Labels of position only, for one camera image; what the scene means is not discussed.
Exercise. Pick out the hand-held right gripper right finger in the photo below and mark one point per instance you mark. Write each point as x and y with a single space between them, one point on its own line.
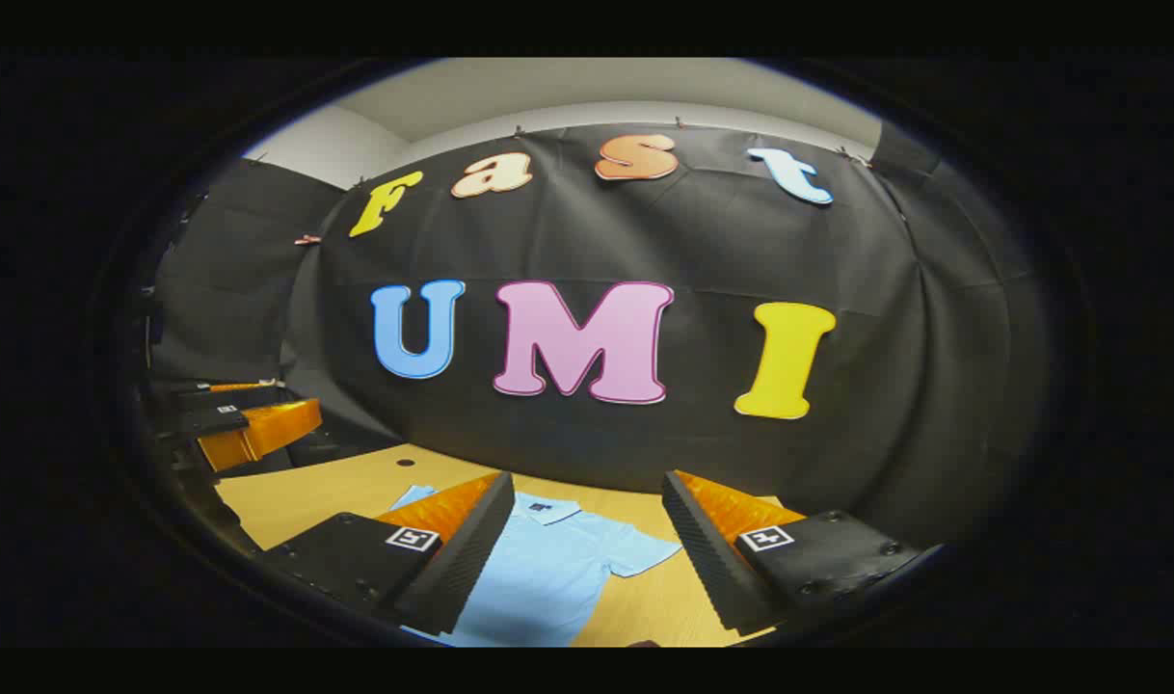
707 569

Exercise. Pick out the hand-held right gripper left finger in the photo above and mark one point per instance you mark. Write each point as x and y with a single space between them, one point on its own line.
471 559

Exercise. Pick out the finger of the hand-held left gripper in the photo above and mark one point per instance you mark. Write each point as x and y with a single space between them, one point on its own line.
230 397
259 429

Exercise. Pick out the light blue T-shirt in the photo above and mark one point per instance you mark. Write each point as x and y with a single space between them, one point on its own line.
548 569

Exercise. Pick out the black backdrop cloth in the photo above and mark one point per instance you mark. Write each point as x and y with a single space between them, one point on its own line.
645 241

